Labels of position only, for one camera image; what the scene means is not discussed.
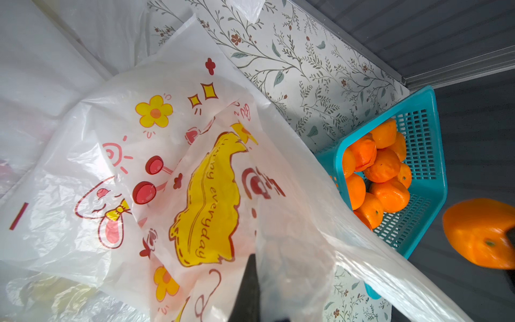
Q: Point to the white plastic bag rear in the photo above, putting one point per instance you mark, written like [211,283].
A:
[54,52]

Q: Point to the cartoon printed plastic bag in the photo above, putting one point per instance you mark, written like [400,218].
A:
[165,184]

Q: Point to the orange mandarin front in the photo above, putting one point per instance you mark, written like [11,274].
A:
[393,195]

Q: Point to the orange mandarin top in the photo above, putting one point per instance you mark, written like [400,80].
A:
[385,134]

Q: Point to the clear plastic bag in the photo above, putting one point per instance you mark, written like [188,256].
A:
[33,296]

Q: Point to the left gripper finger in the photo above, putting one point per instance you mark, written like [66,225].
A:
[247,304]

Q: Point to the teal plastic basket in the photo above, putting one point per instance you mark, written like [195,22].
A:
[417,119]

